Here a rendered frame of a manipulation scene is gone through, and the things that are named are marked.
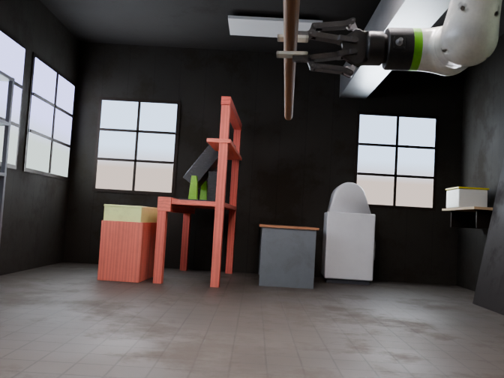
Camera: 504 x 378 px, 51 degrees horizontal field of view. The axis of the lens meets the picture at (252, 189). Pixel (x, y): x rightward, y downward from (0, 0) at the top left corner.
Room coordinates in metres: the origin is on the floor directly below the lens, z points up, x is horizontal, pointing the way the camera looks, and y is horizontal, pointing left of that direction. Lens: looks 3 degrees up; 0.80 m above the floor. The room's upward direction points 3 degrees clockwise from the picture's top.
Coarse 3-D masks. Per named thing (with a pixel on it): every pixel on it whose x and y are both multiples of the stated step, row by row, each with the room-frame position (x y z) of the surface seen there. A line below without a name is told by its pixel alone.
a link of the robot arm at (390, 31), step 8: (392, 32) 1.12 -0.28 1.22; (400, 32) 1.11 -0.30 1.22; (408, 32) 1.11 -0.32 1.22; (392, 40) 1.11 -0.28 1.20; (400, 40) 1.09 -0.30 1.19; (408, 40) 1.11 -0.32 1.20; (392, 48) 1.11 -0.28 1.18; (400, 48) 1.11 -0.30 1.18; (408, 48) 1.11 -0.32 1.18; (384, 56) 1.14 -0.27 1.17; (392, 56) 1.12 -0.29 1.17; (400, 56) 1.12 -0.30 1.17; (408, 56) 1.12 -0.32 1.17; (384, 64) 1.16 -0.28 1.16; (392, 64) 1.14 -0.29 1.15; (400, 64) 1.13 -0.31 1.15; (408, 64) 1.13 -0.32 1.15
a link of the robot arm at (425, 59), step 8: (416, 32) 1.11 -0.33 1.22; (424, 32) 1.11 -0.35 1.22; (432, 32) 1.11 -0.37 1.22; (416, 40) 1.11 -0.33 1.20; (424, 40) 1.11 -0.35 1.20; (432, 40) 1.10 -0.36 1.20; (416, 48) 1.11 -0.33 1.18; (424, 48) 1.11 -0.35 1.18; (432, 48) 1.09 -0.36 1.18; (416, 56) 1.12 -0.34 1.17; (424, 56) 1.11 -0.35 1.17; (432, 56) 1.11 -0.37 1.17; (416, 64) 1.13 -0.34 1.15; (424, 64) 1.13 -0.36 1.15; (432, 64) 1.12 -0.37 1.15; (440, 64) 1.10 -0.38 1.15; (432, 72) 1.15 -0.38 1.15; (440, 72) 1.14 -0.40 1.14; (448, 72) 1.12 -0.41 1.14; (456, 72) 1.13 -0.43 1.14
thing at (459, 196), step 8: (448, 192) 7.16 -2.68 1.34; (456, 192) 6.90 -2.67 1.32; (464, 192) 6.81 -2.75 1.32; (472, 192) 6.81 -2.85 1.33; (480, 192) 6.81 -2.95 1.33; (448, 200) 7.15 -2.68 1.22; (456, 200) 6.89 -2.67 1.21; (464, 200) 6.81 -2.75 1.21; (472, 200) 6.81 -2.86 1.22; (480, 200) 6.81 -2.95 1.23
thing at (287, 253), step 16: (272, 240) 6.57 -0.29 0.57; (288, 240) 6.57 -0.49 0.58; (304, 240) 6.57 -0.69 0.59; (272, 256) 6.57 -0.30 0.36; (288, 256) 6.57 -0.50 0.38; (304, 256) 6.57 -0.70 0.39; (272, 272) 6.57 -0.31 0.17; (288, 272) 6.57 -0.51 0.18; (304, 272) 6.57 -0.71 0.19; (304, 288) 6.57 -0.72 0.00
